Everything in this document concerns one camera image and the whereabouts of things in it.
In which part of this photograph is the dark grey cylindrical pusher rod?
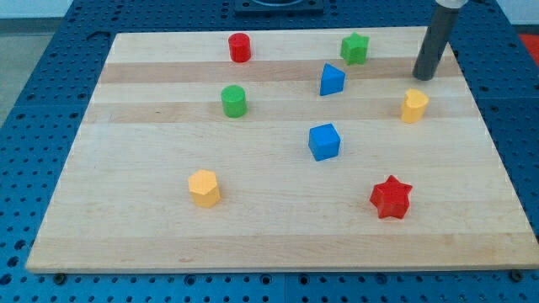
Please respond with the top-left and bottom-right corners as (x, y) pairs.
(413, 4), (460, 81)

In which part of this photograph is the silver rod mount collar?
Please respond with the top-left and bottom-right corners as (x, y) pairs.
(435, 0), (468, 9)

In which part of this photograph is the green star block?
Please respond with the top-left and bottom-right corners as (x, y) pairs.
(340, 32), (370, 65)

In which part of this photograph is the blue triangle block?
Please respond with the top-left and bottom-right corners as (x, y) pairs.
(319, 63), (346, 96)

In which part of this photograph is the blue cube block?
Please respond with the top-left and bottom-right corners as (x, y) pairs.
(308, 124), (341, 162)

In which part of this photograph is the red star block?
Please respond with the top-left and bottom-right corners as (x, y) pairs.
(370, 175), (413, 219)

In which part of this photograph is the light wooden board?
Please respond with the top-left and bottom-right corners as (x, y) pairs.
(26, 27), (538, 274)

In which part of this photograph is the red cylinder block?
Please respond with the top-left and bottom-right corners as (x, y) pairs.
(228, 33), (252, 63)

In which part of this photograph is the green cylinder block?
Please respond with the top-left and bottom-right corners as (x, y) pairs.
(221, 85), (248, 118)

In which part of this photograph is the yellow hexagon block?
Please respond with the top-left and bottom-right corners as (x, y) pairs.
(188, 170), (221, 208)

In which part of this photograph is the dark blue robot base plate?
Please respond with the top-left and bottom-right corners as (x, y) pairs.
(232, 0), (324, 16)

